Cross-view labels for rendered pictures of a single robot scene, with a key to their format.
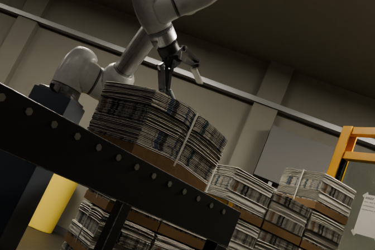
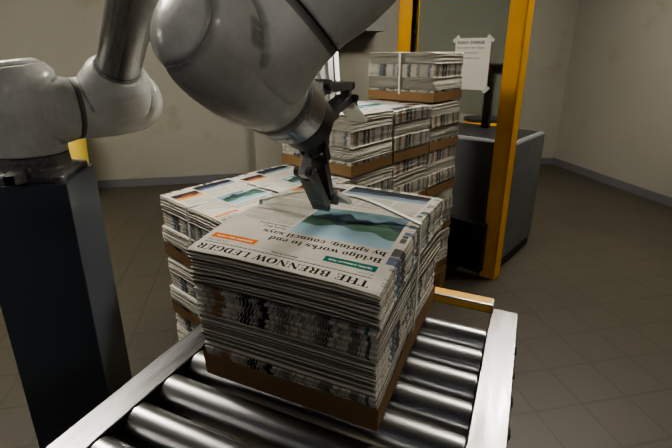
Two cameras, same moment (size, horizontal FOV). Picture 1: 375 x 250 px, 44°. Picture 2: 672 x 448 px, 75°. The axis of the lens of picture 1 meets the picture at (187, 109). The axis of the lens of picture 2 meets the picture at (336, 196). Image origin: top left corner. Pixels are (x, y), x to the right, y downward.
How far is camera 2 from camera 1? 1.19 m
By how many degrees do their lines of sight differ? 39
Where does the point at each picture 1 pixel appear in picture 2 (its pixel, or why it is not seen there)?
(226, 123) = not seen: outside the picture
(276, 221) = (404, 144)
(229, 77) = not seen: outside the picture
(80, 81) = (55, 135)
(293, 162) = not seen: outside the picture
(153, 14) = (270, 98)
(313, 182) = (421, 68)
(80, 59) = (21, 95)
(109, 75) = (101, 96)
